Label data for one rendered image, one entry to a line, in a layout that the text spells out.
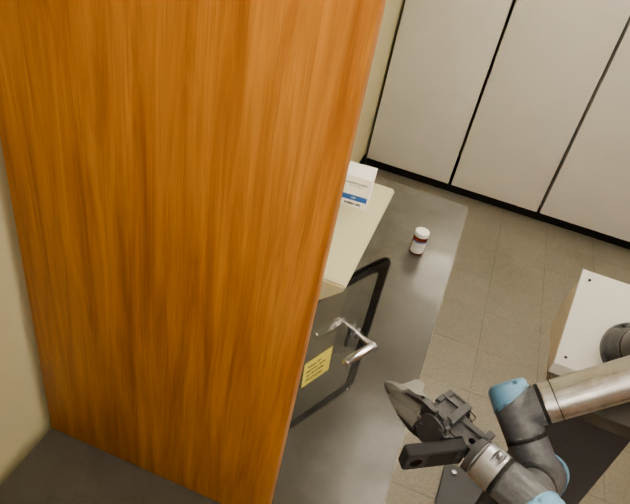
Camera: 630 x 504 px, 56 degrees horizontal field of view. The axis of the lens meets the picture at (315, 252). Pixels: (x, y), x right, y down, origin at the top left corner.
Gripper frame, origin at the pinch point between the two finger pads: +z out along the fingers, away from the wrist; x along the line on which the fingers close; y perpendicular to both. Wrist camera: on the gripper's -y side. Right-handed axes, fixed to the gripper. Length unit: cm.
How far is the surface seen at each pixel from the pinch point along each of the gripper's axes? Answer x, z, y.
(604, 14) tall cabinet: 18, 94, 287
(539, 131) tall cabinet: -56, 100, 284
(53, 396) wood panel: -15, 45, -46
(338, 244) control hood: 30.9, 12.1, -9.8
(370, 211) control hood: 31.0, 15.9, 2.1
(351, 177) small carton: 36.7, 19.7, -0.5
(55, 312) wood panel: 10, 42, -44
